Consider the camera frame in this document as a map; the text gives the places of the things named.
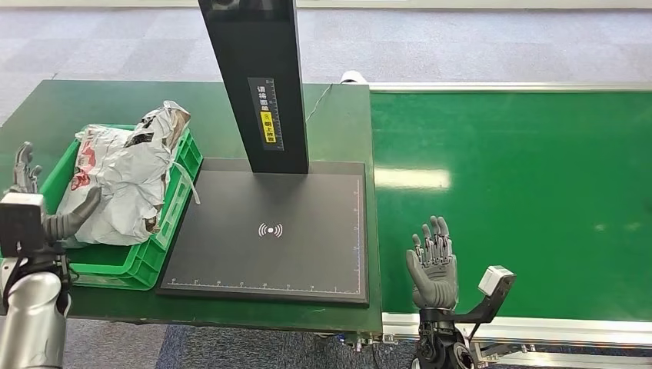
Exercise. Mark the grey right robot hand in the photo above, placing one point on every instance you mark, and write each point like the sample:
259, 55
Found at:
435, 275

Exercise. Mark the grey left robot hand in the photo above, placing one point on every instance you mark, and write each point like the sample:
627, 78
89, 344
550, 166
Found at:
71, 219

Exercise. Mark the grey plastic mailer package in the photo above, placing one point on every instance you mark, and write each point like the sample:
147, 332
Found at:
127, 178

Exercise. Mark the green plastic basket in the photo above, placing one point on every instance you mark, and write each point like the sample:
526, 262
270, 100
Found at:
127, 270

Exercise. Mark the green conveyor belt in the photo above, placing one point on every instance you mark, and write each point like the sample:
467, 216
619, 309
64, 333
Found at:
560, 203

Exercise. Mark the white round roller cap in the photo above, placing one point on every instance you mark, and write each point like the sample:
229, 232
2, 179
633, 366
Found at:
353, 76

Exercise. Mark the yellow and white column label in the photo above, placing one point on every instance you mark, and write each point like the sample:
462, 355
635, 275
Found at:
267, 117

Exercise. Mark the black scanner column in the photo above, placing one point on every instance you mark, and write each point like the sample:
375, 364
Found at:
260, 51

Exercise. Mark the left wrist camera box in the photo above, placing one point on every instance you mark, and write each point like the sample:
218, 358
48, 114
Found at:
20, 224

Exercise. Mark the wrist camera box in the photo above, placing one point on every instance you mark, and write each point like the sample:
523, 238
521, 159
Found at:
495, 280
20, 224

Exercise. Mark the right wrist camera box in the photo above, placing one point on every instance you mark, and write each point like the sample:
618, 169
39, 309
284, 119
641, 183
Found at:
495, 280

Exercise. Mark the aluminium conveyor frame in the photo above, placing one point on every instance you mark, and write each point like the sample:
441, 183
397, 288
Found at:
535, 331

